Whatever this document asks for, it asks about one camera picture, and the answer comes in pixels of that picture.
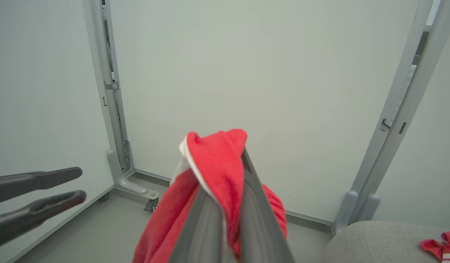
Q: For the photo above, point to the red jersey with white stripes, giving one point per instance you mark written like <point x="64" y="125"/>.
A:
<point x="442" y="248"/>

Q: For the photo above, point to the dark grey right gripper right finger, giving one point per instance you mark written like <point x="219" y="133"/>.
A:
<point x="259" y="226"/>

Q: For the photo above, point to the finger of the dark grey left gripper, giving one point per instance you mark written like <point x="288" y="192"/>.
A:
<point x="31" y="180"/>
<point x="35" y="212"/>

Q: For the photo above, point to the grey partition corner post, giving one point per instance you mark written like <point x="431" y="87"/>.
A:
<point x="108" y="73"/>
<point x="403" y="106"/>

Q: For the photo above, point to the black caster wheel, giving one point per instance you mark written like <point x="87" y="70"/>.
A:
<point x="150" y="205"/>

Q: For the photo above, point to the grey metal partition foot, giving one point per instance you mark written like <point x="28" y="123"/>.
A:
<point x="128" y="184"/>
<point x="370" y="208"/>
<point x="344" y="213"/>

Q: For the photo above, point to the plain red garment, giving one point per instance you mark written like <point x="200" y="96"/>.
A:
<point x="217" y="164"/>

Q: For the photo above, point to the grey fabric sofa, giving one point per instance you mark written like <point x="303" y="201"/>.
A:
<point x="378" y="244"/>

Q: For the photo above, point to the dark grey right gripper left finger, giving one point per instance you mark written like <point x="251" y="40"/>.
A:
<point x="206" y="233"/>

